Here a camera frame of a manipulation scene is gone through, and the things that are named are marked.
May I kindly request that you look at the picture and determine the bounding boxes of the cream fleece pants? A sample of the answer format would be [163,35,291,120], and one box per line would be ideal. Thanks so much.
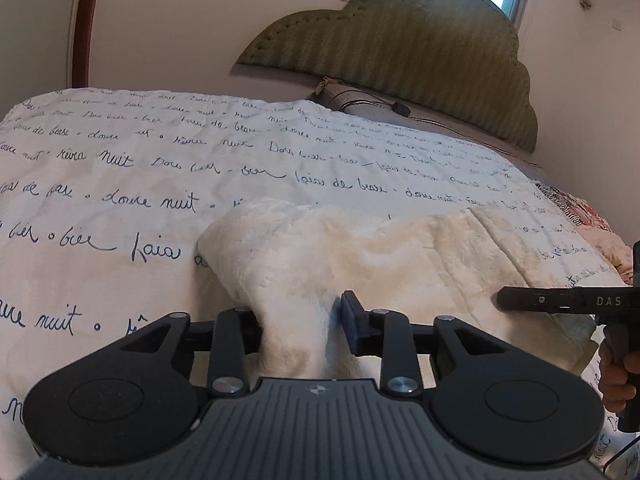
[198,198,602,378]

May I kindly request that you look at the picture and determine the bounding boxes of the person's right hand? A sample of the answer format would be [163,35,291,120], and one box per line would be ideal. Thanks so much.
[598,339,639,414]

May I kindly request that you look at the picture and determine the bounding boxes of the pink patterned blanket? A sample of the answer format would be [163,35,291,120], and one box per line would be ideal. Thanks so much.
[534,180,634,286]

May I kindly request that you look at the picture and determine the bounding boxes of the white script-print duvet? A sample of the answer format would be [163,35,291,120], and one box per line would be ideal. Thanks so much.
[1,89,622,479]

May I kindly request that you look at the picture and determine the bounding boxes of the small black device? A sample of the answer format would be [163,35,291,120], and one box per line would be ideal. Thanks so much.
[392,102,411,117]

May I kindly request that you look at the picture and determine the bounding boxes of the striped pillow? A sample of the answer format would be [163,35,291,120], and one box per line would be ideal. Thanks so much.
[311,79,541,174]

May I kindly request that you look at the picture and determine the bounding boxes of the olive green headboard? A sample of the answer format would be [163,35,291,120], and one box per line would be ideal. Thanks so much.
[238,0,538,153]

